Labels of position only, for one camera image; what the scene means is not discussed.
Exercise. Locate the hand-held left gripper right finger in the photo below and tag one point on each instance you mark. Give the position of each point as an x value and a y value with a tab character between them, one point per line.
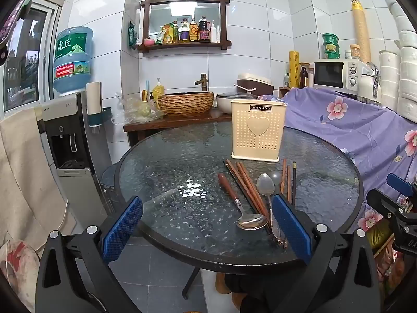
290	228

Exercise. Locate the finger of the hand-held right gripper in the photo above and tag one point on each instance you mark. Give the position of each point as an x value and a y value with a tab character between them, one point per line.
399	183
381	202

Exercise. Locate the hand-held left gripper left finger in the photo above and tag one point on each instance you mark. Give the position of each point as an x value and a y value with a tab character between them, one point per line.
122	231

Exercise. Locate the black chopstick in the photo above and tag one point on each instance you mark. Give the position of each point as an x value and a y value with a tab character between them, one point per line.
294	182

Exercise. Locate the all metal spoon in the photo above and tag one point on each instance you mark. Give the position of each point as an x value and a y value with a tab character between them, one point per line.
265	184

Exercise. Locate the dark brown wooden chopstick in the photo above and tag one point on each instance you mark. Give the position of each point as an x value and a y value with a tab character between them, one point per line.
242	190

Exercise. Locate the cream plastic utensil holder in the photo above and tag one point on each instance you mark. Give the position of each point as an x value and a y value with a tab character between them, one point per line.
257	143

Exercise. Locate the grey water dispenser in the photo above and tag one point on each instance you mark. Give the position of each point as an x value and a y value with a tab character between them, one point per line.
71	186

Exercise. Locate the person's leg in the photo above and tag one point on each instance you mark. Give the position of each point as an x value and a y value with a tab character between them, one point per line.
260	290

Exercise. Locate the purple floral cloth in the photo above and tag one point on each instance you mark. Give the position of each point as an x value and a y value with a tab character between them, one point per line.
342	127

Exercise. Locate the white kettle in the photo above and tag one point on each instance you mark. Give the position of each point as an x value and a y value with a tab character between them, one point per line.
368	84

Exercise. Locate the floral cushion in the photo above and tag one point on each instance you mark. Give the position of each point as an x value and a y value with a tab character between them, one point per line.
16	264

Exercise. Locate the stack of white bowls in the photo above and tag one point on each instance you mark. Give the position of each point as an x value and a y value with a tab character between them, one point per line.
407	71

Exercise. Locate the beige cloth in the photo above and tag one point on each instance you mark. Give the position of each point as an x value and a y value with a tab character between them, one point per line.
22	169

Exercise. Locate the clear plastic bag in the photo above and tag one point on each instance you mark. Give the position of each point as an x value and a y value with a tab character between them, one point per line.
140	112

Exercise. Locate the wooden counter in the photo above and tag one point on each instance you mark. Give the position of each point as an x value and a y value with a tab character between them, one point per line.
182	122

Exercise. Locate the white microwave oven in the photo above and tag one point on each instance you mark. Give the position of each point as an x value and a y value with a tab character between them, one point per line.
329	73

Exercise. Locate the yellow lidded jar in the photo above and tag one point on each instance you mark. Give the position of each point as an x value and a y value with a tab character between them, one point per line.
355	52

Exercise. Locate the white pot with lid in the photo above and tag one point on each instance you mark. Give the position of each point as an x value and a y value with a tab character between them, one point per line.
224	104

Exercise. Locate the blue and yellow brushes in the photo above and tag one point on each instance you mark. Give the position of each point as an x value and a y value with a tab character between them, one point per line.
145	92

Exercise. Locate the brown woven pattern basin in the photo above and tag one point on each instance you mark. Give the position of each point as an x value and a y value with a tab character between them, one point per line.
185	104

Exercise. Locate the yellow soap bottle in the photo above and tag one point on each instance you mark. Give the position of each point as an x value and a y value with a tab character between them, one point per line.
158	93

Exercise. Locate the brown glass bottle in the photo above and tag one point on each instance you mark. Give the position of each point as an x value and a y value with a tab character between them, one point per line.
303	76

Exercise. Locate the small clear bottle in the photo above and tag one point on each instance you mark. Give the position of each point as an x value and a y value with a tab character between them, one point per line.
286	81

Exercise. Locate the white and brown rice cooker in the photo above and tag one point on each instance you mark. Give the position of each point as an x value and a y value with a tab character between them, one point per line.
252	83

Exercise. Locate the stack of green noodle cups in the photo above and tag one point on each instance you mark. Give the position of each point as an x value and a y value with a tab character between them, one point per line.
331	45

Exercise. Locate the yellow roll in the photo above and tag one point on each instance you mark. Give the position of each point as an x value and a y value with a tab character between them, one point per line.
294	68

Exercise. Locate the tall stack of paper cups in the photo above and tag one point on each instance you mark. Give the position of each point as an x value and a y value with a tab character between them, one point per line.
361	29

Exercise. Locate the bronze faucet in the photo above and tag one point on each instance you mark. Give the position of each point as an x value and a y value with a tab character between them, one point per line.
203	83

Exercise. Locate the blue water bottle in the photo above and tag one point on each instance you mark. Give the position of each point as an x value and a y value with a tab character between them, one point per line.
73	58

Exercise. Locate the pink bowl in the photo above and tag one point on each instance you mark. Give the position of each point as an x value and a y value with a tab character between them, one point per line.
149	42

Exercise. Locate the green hanging packet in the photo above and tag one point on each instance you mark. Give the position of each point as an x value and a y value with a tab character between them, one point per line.
132	36

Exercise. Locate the window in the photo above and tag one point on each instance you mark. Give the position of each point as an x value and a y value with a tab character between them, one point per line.
26	55

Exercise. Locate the yellow food packet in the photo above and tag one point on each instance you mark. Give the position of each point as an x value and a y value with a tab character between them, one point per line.
168	35

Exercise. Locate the green glass bottle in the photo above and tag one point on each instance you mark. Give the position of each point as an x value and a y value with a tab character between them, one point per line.
176	34

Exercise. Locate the white plastic bottle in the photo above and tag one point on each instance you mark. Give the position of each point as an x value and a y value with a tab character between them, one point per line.
214	32

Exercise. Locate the brown labelled sauce bottle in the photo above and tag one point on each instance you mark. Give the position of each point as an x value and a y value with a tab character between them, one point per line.
193	32

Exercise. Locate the dark soy sauce bottle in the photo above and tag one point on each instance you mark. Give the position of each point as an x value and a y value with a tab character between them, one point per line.
204	31

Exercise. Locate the wooden wall shelf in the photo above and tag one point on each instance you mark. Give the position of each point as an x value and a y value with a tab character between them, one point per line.
185	45

